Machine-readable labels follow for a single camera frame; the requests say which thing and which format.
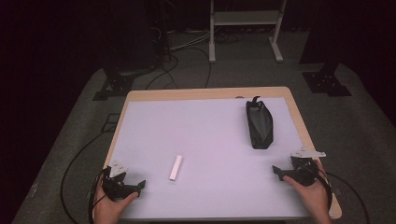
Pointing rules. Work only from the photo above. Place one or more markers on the person's right hand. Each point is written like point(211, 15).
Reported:
point(314, 199)

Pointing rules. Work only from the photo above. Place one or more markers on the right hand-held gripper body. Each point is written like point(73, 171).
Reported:
point(305, 174)

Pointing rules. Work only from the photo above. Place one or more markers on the person's left hand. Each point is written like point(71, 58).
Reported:
point(107, 210)

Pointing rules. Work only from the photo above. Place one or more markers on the black pencil case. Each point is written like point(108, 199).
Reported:
point(260, 127)

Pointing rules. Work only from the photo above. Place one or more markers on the black stand base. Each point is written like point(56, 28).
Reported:
point(325, 81)
point(116, 85)

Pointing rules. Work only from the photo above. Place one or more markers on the dark equipment rack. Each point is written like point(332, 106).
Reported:
point(137, 31)

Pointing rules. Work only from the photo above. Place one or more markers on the white stick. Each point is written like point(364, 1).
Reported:
point(176, 168)

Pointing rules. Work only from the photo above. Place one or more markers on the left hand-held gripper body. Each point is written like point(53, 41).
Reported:
point(116, 186)

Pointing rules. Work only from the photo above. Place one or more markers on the black square floor frame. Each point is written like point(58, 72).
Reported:
point(109, 123)

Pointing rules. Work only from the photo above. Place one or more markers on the white table mat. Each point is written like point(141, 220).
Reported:
point(202, 130)

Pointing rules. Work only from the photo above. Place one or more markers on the white metal stand frame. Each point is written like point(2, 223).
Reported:
point(246, 17)

